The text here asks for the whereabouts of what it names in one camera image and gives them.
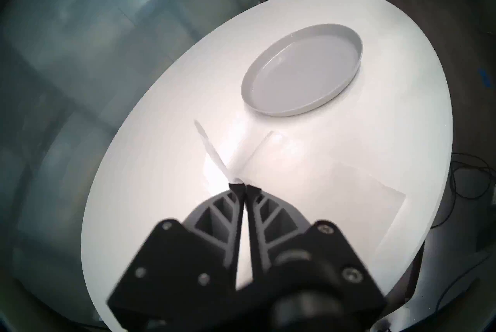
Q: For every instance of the grey round plate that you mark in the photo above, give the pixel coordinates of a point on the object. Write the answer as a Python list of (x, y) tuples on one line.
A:
[(302, 71)]

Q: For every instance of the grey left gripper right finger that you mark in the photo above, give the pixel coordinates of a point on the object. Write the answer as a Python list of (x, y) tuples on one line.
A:
[(279, 222)]

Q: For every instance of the white paper napkin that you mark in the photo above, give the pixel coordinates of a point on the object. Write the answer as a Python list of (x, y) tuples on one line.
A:
[(329, 199)]

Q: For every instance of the round white pedestal table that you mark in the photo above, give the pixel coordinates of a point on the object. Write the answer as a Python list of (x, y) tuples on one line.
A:
[(155, 160)]

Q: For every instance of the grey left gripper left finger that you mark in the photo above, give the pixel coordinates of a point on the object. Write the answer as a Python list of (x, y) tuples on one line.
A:
[(209, 226)]

